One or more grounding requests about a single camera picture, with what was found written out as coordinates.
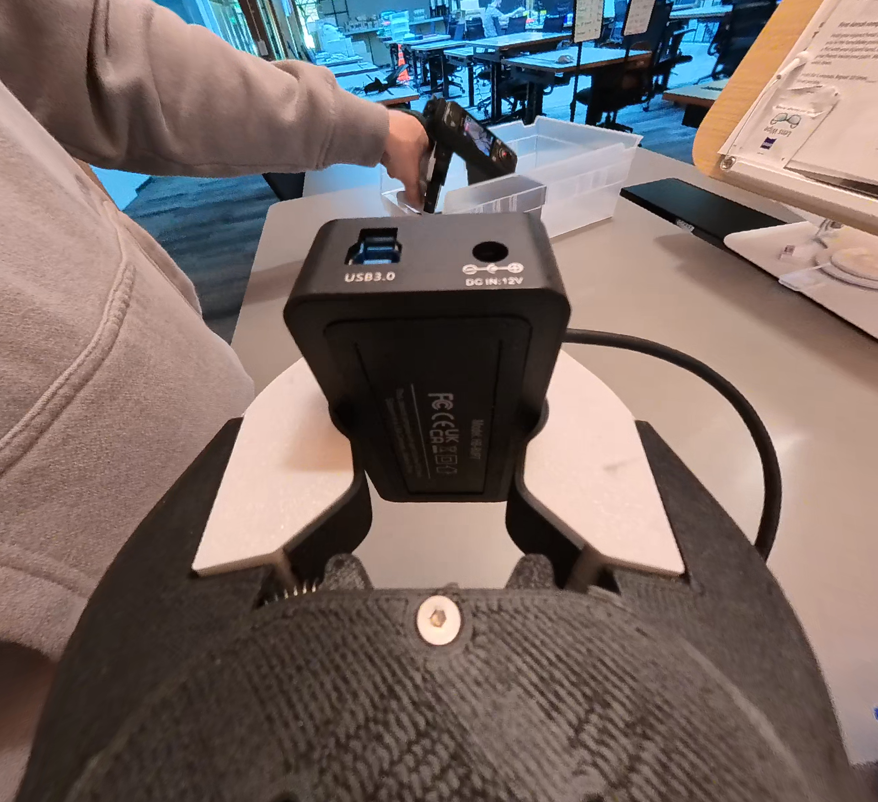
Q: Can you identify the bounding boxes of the large clear plastic bin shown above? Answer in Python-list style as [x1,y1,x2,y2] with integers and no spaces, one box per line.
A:
[473,116,646,241]

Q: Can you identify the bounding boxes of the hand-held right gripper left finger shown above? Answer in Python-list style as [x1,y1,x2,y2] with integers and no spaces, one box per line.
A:
[191,353,377,593]

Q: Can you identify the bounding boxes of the black usb hub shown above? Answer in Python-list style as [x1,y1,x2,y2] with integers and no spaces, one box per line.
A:
[283,212,572,504]

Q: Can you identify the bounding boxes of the black cable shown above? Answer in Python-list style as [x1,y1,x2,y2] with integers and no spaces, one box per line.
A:
[564,329,784,559]

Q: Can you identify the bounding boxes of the black flat device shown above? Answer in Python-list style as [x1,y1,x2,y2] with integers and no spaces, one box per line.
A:
[619,178,807,251]

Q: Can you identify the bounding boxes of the white stand base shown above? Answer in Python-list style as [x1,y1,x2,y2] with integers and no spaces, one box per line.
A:
[720,160,878,340]

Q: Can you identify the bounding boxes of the white printed papers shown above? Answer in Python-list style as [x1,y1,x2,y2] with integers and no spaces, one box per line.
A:
[717,0,878,189]

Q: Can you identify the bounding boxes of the wooden top table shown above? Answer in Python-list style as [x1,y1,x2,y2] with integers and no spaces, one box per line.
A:
[466,30,573,117]
[504,46,653,124]
[662,78,728,131]

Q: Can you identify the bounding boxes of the wooden document board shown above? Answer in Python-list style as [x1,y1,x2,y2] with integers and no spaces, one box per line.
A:
[691,0,878,237]

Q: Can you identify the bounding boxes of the person's grey hoodie torso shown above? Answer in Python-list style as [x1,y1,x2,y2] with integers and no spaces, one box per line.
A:
[0,78,258,802]

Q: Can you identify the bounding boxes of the small clear plastic bin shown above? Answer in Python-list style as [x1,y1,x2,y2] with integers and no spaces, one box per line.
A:
[379,160,550,225]

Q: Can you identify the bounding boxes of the black office chair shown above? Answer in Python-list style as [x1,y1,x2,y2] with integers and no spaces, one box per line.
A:
[576,61,659,131]
[710,0,783,83]

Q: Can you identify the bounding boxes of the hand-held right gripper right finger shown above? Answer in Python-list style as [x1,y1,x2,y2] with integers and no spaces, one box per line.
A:
[504,349,688,593]

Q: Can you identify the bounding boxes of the person's left hand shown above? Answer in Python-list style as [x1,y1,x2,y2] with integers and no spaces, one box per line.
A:
[379,108,433,206]

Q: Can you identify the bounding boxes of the person's left forearm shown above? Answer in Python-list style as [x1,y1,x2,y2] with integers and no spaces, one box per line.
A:
[0,0,392,179]

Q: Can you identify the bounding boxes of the small white packet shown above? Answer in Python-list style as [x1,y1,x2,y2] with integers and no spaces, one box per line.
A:
[727,89,841,165]

